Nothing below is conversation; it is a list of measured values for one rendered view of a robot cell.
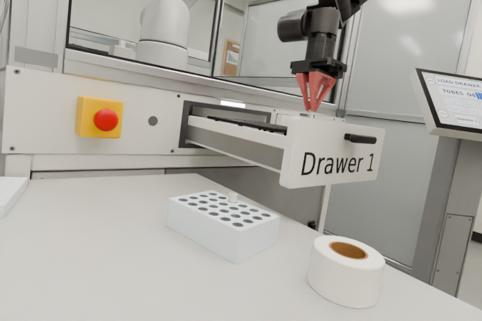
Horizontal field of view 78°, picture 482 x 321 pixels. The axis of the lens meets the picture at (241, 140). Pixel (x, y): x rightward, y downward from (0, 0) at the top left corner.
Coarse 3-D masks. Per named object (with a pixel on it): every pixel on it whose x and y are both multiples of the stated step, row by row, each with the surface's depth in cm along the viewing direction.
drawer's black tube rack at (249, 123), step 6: (216, 120) 71; (222, 120) 67; (228, 120) 66; (234, 120) 65; (240, 120) 71; (246, 120) 75; (252, 126) 59; (258, 126) 58; (264, 126) 58; (270, 126) 62; (276, 126) 66; (282, 126) 71; (270, 132) 57
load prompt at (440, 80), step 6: (438, 78) 123; (444, 78) 123; (450, 78) 124; (438, 84) 121; (444, 84) 121; (450, 84) 122; (456, 84) 122; (462, 84) 123; (468, 84) 123; (474, 84) 124; (480, 84) 124; (480, 90) 122
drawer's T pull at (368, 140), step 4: (344, 136) 52; (348, 136) 52; (352, 136) 49; (356, 136) 48; (360, 136) 49; (364, 136) 50; (368, 136) 51; (372, 136) 52; (352, 140) 49; (356, 140) 48; (360, 140) 49; (364, 140) 50; (368, 140) 51; (372, 140) 52; (376, 140) 53
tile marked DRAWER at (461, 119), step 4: (456, 116) 112; (460, 116) 112; (464, 116) 112; (468, 116) 113; (472, 116) 113; (456, 120) 111; (460, 120) 111; (464, 120) 111; (468, 120) 111; (472, 120) 112; (476, 120) 112; (464, 124) 110; (468, 124) 110; (472, 124) 111; (476, 124) 111
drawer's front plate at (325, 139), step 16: (288, 128) 45; (304, 128) 45; (320, 128) 48; (336, 128) 51; (352, 128) 54; (368, 128) 58; (288, 144) 45; (304, 144) 46; (320, 144) 48; (336, 144) 51; (352, 144) 55; (368, 144) 59; (288, 160) 45; (352, 160) 56; (368, 160) 60; (288, 176) 45; (304, 176) 47; (320, 176) 50; (336, 176) 53; (352, 176) 57; (368, 176) 61
